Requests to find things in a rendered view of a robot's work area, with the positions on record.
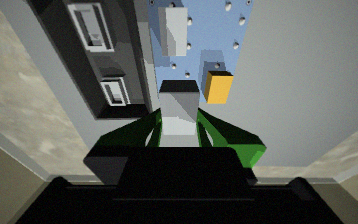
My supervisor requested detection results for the yellow rectangular block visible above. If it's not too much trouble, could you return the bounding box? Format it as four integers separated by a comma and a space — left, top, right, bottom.
204, 71, 234, 103

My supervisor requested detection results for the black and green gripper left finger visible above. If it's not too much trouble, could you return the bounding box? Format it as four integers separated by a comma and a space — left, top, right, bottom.
93, 108, 162, 147

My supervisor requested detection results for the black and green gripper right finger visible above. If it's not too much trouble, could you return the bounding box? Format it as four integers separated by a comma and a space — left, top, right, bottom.
196, 108, 266, 169

